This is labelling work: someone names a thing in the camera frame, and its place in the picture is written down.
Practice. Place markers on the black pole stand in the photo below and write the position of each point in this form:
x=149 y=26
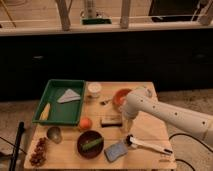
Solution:
x=16 y=148

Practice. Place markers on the yellow corn cob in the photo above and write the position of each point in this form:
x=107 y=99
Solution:
x=45 y=113

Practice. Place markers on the green plastic tray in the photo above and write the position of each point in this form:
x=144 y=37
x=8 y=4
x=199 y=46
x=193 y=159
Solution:
x=61 y=103

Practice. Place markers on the black monitor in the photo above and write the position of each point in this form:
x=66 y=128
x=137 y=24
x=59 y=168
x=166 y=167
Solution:
x=172 y=10

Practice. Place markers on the grey folded cloth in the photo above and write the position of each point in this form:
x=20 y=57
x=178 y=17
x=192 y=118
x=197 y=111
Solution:
x=68 y=96

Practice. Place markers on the wooden post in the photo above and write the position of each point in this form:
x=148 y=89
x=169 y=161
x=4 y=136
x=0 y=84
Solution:
x=125 y=12
x=63 y=13

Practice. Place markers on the small metal clip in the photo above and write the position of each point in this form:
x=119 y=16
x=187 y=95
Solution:
x=105 y=102

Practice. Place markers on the green base bottle object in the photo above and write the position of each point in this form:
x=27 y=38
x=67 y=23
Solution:
x=90 y=16

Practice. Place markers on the wooden post right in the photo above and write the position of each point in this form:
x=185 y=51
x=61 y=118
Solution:
x=125 y=12

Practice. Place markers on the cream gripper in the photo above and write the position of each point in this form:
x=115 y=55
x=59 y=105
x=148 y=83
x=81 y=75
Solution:
x=126 y=124

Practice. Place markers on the wooden post left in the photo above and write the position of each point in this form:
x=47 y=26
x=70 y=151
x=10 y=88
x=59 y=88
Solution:
x=63 y=13

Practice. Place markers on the white dish brush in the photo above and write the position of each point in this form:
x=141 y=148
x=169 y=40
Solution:
x=135 y=143

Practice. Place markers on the orange bowl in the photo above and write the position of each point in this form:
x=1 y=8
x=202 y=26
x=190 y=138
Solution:
x=119 y=97

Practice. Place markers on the orange fruit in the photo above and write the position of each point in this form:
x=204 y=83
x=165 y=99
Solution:
x=85 y=123

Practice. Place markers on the blue sponge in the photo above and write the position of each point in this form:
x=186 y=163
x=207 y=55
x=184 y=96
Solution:
x=114 y=151

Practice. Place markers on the small metal cup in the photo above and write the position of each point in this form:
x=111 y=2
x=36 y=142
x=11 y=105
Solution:
x=54 y=134

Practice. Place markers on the green cucumber piece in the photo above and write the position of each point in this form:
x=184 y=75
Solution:
x=91 y=144

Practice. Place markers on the dark brown bowl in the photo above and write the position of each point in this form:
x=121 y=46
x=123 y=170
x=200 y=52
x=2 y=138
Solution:
x=87 y=137

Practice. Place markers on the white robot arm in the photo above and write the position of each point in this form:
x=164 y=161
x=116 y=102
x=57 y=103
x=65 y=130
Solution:
x=198 y=124

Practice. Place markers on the white cup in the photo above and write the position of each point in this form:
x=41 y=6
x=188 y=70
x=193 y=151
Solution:
x=94 y=89

